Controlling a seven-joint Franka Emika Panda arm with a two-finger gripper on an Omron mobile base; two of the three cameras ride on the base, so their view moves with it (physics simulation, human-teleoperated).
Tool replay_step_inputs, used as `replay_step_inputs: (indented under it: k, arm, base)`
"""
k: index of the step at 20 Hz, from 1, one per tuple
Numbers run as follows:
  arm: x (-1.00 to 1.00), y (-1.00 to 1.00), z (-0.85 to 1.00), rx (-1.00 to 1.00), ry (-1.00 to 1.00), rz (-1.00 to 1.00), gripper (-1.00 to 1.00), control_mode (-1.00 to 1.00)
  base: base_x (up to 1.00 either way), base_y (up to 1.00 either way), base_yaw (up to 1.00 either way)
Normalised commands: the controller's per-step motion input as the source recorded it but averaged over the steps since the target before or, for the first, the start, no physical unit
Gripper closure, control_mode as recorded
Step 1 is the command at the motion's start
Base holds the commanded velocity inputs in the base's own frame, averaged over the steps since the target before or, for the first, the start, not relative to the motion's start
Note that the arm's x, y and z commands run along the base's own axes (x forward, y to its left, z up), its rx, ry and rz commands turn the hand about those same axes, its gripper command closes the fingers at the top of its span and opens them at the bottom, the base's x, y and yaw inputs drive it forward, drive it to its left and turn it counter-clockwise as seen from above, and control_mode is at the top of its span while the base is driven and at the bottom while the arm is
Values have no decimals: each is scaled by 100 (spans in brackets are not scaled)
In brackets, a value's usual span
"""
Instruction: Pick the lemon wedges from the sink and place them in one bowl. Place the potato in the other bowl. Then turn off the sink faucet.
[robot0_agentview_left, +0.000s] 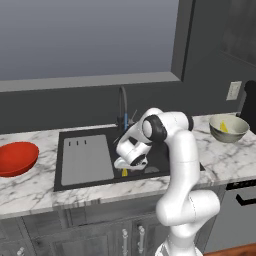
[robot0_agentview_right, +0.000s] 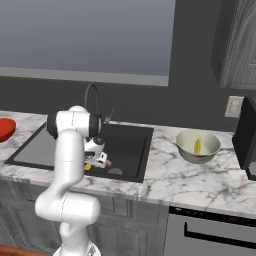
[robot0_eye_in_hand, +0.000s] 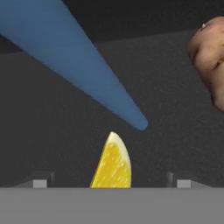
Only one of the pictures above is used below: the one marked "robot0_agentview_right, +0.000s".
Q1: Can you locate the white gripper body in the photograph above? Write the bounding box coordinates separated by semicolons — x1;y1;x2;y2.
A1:
93;151;109;168

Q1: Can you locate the black sink basin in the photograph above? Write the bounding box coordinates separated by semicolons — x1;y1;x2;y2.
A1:
4;121;155;184

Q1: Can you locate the grey faucet lever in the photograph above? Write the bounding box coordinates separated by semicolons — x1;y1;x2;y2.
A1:
104;108;116;125

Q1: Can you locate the dark grey gooseneck faucet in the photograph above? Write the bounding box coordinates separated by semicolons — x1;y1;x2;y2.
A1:
83;82;103;118

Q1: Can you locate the red bowl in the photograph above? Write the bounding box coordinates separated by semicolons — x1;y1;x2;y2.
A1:
0;117;17;144

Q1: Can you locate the pale green bowl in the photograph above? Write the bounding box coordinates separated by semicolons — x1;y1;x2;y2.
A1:
175;128;222;165

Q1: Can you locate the grey drawer front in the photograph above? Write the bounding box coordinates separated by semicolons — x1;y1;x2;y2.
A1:
111;195;169;219

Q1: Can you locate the grey cupboard door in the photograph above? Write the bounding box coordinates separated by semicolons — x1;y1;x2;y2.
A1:
87;214;165;256
0;186;63;252

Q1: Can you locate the grey window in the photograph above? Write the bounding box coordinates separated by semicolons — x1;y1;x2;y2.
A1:
0;0;177;88

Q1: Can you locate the grey dishwasher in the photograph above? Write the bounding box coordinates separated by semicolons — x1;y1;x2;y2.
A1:
162;205;256;256

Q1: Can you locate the black countertop appliance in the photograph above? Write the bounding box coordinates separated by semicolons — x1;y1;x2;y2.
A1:
231;96;256;182

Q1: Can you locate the black dishwasher handle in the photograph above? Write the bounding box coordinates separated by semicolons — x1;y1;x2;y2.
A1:
183;221;256;250

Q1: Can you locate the white wall outlet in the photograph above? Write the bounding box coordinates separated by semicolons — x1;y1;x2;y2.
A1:
224;95;246;119

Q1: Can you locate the grey wall cupboard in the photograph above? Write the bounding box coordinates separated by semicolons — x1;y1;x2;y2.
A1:
210;0;256;91

